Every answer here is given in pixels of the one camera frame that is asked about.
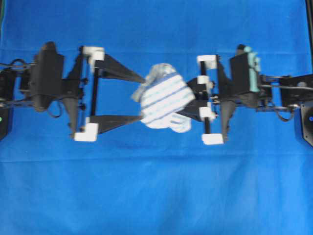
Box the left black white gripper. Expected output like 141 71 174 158
62 46 145 141

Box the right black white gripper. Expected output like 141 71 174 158
177 55 236 145

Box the blue striped white towel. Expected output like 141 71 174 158
132 63 195 133

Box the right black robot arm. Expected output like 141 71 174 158
178 52 313 145

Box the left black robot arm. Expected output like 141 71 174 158
0 42 144 142

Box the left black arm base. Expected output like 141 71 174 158
0 108 13 140

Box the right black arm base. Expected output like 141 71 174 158
294 102 313 148

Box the blue table cloth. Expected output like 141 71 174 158
0 0 313 235

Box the right black teal wrist camera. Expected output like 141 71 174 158
230 44 260 108

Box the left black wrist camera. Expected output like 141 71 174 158
30 42 64 112

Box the dark cable top left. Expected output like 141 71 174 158
0 0 6 40

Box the black frame post right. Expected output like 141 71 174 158
305 0 313 44

